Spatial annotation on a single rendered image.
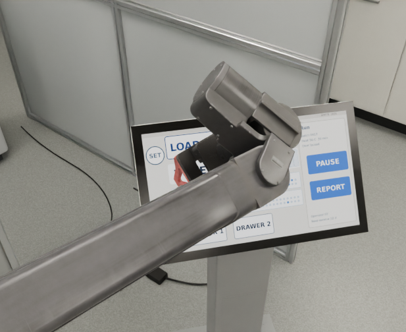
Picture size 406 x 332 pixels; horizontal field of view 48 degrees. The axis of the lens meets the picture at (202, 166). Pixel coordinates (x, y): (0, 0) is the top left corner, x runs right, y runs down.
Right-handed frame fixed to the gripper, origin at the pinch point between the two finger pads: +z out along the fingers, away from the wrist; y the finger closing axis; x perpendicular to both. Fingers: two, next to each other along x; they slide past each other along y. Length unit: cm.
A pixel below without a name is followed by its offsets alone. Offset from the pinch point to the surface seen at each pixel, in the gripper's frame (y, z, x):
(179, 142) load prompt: -15.2, 27.5, -5.6
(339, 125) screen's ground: -46.5, 13.8, 9.6
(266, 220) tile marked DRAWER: -22.9, 25.0, 19.3
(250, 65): -85, 70, -19
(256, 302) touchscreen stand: -30, 60, 47
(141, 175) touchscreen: -5.4, 32.1, -3.6
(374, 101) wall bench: -214, 126, 30
